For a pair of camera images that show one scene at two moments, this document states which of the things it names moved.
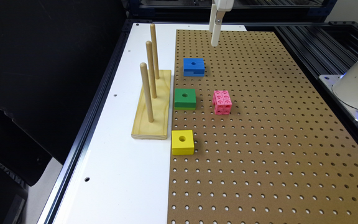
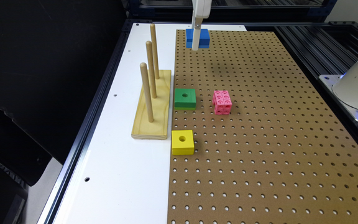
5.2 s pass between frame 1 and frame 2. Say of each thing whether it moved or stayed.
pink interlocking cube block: stayed
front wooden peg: stayed
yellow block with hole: stayed
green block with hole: stayed
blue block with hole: moved
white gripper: moved
